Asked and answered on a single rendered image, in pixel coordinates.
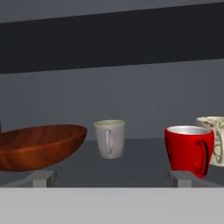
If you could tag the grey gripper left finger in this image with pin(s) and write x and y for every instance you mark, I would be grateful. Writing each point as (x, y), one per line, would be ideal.
(40, 178)

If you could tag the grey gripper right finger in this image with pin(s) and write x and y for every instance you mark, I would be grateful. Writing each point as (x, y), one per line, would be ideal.
(184, 179)

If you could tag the dark cabinet shelf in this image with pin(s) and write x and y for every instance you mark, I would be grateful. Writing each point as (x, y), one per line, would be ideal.
(110, 38)

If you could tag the red mug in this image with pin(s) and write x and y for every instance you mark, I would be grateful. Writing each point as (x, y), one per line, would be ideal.
(186, 151)

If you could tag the brown wooden bowl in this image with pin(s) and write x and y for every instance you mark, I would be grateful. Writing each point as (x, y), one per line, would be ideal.
(38, 145)

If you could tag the cream patterned mug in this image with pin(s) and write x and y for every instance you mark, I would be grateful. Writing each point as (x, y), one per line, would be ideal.
(217, 140)

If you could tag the plain white mug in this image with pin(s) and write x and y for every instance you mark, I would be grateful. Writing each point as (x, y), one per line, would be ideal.
(109, 139)

